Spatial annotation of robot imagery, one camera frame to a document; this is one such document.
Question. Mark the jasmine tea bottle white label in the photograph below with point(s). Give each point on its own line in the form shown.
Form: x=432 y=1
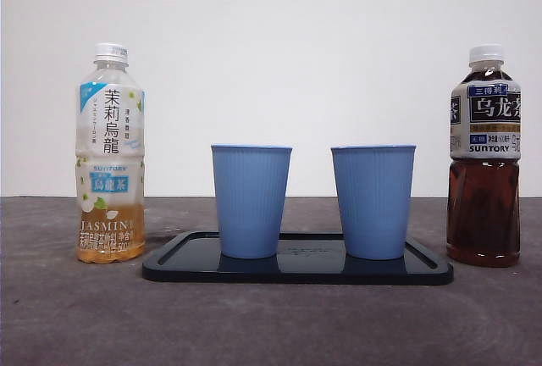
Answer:
x=110 y=129

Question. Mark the blue ribbed plastic cup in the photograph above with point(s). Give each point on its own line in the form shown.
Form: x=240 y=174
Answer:
x=372 y=201
x=250 y=201

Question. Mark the dark oolong tea bottle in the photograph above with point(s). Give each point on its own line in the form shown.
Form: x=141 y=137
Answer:
x=482 y=213

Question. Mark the dark blue rectangular tray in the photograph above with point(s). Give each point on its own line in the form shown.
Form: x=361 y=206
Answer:
x=305 y=270

